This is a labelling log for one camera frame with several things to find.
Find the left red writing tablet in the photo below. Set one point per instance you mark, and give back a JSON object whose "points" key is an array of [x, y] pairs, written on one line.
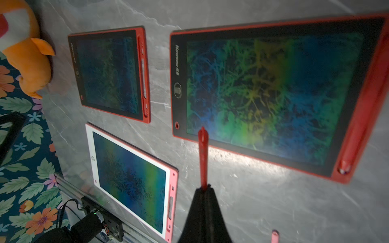
{"points": [[112, 72]]}

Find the red stylus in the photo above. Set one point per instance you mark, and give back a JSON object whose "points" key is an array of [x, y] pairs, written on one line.
{"points": [[203, 138]]}

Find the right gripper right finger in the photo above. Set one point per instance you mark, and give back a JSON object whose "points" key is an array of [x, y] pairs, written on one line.
{"points": [[216, 230]]}

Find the pink stylus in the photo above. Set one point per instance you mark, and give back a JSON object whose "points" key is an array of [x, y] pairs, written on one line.
{"points": [[275, 237]]}

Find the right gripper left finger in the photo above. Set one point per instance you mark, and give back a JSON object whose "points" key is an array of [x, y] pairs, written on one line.
{"points": [[194, 228]]}

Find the red writing tablet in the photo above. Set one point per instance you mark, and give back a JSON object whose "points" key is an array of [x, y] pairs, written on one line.
{"points": [[112, 72], [302, 94]]}

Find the right red writing tablet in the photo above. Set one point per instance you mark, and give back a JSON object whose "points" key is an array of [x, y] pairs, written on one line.
{"points": [[302, 94]]}

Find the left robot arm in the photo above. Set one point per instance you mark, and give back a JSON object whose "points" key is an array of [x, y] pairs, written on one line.
{"points": [[82, 232]]}

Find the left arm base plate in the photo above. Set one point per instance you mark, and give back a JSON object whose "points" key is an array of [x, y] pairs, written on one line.
{"points": [[111, 224]]}

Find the pink white writing tablet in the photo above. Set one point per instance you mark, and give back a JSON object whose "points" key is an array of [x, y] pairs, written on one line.
{"points": [[143, 185]]}

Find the orange shark plush toy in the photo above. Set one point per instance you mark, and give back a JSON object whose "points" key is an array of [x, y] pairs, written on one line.
{"points": [[23, 47]]}

